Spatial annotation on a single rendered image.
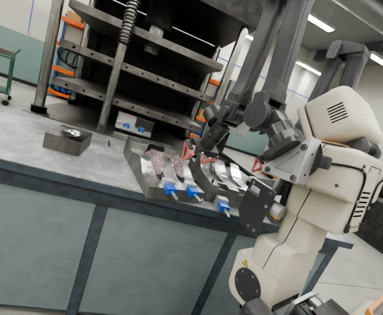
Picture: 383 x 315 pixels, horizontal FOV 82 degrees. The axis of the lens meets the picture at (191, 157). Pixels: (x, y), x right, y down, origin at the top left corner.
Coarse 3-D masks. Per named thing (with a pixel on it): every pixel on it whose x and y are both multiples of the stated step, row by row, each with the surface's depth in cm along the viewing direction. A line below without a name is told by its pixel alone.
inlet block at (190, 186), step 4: (184, 180) 96; (184, 184) 95; (188, 184) 94; (192, 184) 95; (196, 184) 96; (188, 188) 93; (192, 188) 94; (188, 192) 92; (192, 192) 91; (196, 192) 92; (192, 196) 92; (196, 196) 90; (200, 200) 88
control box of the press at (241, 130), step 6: (228, 84) 179; (228, 90) 176; (252, 96) 181; (222, 102) 180; (240, 126) 188; (246, 126) 188; (228, 132) 193; (234, 132) 188; (240, 132) 189; (246, 132) 190; (222, 144) 195; (222, 150) 197
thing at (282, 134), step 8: (288, 120) 56; (272, 128) 56; (280, 128) 55; (288, 128) 55; (296, 128) 54; (272, 136) 55; (280, 136) 54; (288, 136) 50; (296, 136) 50; (304, 136) 55; (272, 144) 55; (280, 144) 51; (288, 144) 50; (296, 144) 51; (264, 152) 54; (272, 152) 52; (280, 152) 53
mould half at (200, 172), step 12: (192, 168) 137; (204, 168) 123; (216, 168) 127; (204, 180) 111; (216, 180) 110; (228, 180) 119; (240, 180) 127; (204, 192) 106; (216, 192) 103; (228, 192) 104; (228, 204) 107
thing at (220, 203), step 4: (216, 196) 101; (220, 196) 101; (216, 200) 100; (220, 200) 98; (224, 200) 99; (212, 204) 102; (216, 204) 99; (220, 204) 96; (224, 204) 97; (216, 208) 99; (220, 208) 95; (224, 208) 95; (228, 208) 96; (228, 216) 90
